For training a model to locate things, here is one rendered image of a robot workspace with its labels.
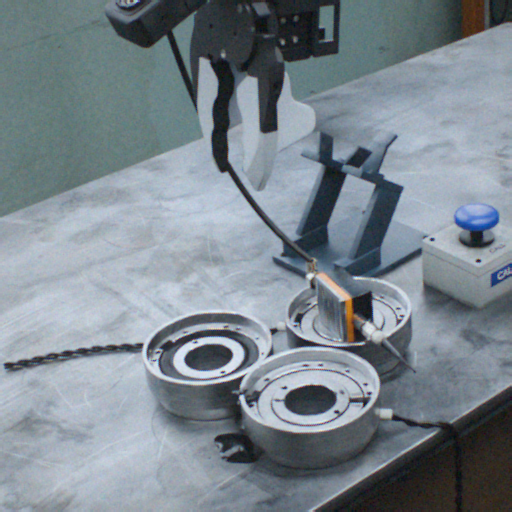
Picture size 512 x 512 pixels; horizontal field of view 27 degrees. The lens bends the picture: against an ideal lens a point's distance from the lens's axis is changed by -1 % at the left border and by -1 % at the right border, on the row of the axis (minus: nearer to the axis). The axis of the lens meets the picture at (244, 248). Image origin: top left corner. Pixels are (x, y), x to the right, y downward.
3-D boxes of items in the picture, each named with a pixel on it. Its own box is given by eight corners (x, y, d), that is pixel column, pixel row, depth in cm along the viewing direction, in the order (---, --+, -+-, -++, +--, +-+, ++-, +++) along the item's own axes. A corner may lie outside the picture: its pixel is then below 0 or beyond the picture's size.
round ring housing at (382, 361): (420, 318, 94) (419, 278, 92) (403, 391, 85) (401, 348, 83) (303, 312, 97) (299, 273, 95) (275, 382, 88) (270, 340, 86)
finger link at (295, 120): (331, 182, 82) (321, 61, 79) (268, 199, 79) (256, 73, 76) (305, 177, 84) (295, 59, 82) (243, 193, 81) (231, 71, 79)
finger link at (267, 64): (291, 132, 77) (280, 8, 75) (274, 136, 76) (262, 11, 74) (252, 126, 81) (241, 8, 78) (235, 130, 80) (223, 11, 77)
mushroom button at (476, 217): (477, 274, 95) (477, 224, 92) (445, 258, 98) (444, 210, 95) (508, 257, 97) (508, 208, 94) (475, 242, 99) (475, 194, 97)
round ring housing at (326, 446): (230, 470, 79) (224, 426, 77) (261, 385, 88) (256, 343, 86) (372, 480, 77) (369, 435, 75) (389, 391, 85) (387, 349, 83)
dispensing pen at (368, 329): (431, 387, 81) (326, 290, 94) (430, 341, 78) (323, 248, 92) (406, 397, 80) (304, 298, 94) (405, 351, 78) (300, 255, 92)
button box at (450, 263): (479, 311, 94) (479, 263, 92) (422, 282, 99) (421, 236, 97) (539, 276, 98) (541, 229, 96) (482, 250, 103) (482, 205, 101)
